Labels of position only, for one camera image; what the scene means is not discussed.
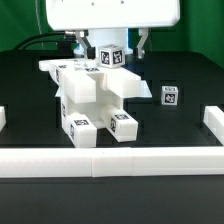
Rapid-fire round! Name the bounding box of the white chair back frame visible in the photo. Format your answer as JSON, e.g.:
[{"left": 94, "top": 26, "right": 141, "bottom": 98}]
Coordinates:
[{"left": 39, "top": 59, "right": 141, "bottom": 104}]

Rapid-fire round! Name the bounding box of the black cable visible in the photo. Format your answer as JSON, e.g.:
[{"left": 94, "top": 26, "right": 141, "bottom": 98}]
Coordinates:
[{"left": 13, "top": 29, "right": 78, "bottom": 51}]

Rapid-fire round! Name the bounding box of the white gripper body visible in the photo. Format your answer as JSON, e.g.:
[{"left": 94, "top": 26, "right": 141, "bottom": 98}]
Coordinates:
[{"left": 46, "top": 0, "right": 180, "bottom": 30}]

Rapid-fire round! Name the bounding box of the white marker base plate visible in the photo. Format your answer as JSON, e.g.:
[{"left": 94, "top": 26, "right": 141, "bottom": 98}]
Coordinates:
[{"left": 55, "top": 80, "right": 152, "bottom": 98}]

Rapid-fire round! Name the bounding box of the white chair seat part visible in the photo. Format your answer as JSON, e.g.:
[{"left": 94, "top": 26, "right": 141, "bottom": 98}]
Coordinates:
[{"left": 59, "top": 73, "right": 123, "bottom": 127}]

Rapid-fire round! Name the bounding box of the small white part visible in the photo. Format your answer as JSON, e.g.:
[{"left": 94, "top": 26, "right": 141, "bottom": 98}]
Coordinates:
[{"left": 66, "top": 113, "right": 97, "bottom": 148}]

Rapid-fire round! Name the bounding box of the white fence wall front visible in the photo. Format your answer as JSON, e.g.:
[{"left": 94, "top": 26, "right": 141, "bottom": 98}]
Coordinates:
[{"left": 0, "top": 146, "right": 224, "bottom": 178}]

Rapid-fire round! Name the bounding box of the white fence wall left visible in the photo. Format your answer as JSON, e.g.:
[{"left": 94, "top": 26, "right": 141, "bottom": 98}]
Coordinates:
[{"left": 0, "top": 106, "right": 6, "bottom": 132}]

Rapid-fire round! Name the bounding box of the white fence wall right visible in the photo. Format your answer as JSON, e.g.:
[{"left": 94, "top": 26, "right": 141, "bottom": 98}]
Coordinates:
[{"left": 203, "top": 106, "right": 224, "bottom": 146}]

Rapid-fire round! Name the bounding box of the white fence wall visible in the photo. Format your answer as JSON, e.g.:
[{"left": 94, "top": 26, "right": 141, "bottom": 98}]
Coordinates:
[
  {"left": 203, "top": 106, "right": 224, "bottom": 146},
  {"left": 0, "top": 106, "right": 6, "bottom": 132},
  {"left": 0, "top": 146, "right": 224, "bottom": 178}
]

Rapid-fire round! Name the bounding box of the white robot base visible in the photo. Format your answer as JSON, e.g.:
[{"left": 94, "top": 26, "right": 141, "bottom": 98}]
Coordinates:
[{"left": 74, "top": 28, "right": 132, "bottom": 66}]

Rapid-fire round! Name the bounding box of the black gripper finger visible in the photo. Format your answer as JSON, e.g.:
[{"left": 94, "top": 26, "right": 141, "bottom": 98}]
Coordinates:
[
  {"left": 75, "top": 30, "right": 96, "bottom": 59},
  {"left": 133, "top": 28, "right": 149, "bottom": 59}
]

